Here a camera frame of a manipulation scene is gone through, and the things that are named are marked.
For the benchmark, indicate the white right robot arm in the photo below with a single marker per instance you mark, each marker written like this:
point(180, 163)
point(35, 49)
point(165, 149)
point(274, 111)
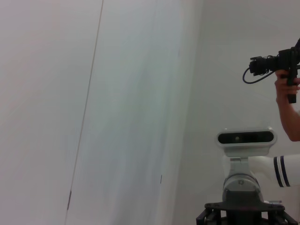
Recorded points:
point(262, 166)

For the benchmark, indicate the black handheld camera rig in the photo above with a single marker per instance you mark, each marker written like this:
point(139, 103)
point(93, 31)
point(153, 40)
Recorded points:
point(276, 62)

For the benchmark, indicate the person's bare hand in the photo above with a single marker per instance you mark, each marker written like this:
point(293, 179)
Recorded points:
point(282, 84)

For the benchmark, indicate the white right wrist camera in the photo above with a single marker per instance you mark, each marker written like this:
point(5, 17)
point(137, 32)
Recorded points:
point(246, 138)

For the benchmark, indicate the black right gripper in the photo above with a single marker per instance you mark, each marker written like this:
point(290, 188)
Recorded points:
point(243, 211)

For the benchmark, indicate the person's bare forearm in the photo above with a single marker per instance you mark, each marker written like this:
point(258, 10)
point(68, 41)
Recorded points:
point(290, 122)

